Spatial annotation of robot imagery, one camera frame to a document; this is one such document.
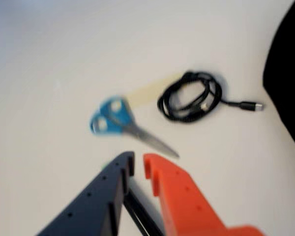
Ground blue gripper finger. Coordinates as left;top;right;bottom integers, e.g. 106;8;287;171
36;151;135;236

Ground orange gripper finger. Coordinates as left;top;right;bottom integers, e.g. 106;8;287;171
143;152;266;236

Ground black fabric bag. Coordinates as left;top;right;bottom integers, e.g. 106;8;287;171
262;0;295;153

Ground black marker with green cap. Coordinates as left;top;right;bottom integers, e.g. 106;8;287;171
100;163;165;236

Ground blue-handled scissors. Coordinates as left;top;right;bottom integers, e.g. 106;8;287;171
89;95;180;160

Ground coiled black USB cable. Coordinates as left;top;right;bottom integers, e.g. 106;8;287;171
157;70;266;124

